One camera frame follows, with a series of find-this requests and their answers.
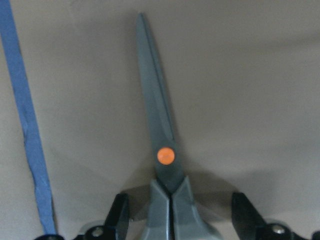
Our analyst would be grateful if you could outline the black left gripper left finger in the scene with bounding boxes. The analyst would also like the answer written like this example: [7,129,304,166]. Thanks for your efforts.
[82,193,129,240]

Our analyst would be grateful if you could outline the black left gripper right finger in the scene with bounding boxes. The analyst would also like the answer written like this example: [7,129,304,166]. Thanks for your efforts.
[231,192,300,240]

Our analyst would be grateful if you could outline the grey orange scissors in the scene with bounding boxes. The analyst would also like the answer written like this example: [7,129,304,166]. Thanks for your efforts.
[136,13,223,240]

